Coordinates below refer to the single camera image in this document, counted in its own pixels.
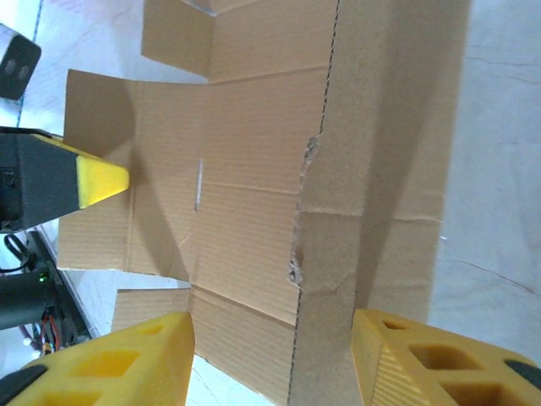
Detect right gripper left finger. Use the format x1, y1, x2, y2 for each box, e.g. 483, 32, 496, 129
0, 311, 195, 406

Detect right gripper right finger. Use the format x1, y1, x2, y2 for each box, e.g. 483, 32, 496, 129
352, 308, 541, 406

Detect brown cardboard mailer box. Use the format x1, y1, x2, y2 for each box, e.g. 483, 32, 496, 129
57, 0, 473, 406

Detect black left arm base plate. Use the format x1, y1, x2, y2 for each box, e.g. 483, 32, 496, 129
25, 230, 92, 357

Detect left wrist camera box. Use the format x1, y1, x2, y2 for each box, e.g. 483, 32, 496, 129
0, 23, 42, 101

